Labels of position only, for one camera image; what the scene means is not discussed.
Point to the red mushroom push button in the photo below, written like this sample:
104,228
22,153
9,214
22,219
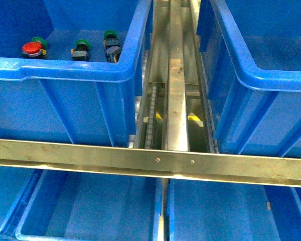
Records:
27,51

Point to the blue bin with buttons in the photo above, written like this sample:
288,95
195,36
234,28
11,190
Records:
56,99

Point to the white roller track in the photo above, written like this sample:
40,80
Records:
151,119

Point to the green push button right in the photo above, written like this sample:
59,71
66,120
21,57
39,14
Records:
112,47

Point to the green push button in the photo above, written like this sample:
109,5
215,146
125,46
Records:
39,46
81,51
112,47

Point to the green push button middle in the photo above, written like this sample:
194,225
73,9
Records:
81,51

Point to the lower right blue bin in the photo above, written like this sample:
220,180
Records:
228,211

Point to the empty blue target bin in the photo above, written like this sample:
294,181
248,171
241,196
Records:
251,52

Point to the green push button left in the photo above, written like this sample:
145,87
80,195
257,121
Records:
39,46

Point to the lower far left blue bin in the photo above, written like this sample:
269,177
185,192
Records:
16,188

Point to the steel centre divider rail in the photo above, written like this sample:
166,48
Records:
176,118

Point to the steel front shelf rail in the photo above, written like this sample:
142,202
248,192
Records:
152,163

